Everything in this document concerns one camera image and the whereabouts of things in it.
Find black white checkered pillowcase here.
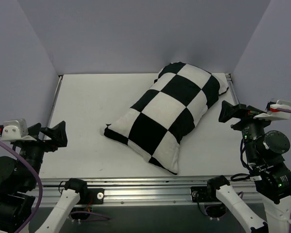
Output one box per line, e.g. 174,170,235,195
101,62,228,175

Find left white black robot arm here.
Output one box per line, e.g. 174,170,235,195
0,119,104,233

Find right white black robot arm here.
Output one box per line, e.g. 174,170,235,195
205,100,291,233

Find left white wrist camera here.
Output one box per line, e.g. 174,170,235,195
1,118,37,142

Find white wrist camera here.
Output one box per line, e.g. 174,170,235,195
1,118,37,142
253,99,291,121

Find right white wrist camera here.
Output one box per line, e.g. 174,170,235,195
253,99,291,121

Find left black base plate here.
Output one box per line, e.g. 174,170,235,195
86,188,105,205

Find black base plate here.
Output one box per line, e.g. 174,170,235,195
86,188,105,205
190,186,211,203

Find aluminium front rail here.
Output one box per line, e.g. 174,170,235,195
40,176,261,207

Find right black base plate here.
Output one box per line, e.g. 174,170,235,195
190,186,211,203

